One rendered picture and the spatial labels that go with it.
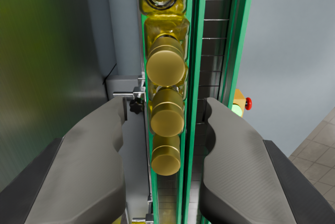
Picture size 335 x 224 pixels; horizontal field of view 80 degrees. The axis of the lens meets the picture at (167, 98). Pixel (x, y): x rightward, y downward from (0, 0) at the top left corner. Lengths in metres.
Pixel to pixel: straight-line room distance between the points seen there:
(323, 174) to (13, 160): 2.47
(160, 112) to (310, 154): 2.10
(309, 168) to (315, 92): 1.63
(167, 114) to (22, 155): 0.13
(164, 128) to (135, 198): 0.61
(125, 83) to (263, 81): 0.42
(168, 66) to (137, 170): 0.54
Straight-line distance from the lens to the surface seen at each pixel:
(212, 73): 0.49
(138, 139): 0.59
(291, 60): 0.70
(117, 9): 0.59
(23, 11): 0.22
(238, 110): 0.59
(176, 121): 0.20
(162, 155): 0.23
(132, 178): 0.71
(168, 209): 0.84
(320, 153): 2.28
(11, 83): 0.20
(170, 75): 0.17
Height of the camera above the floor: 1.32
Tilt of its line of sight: 61 degrees down
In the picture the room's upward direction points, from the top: 179 degrees counter-clockwise
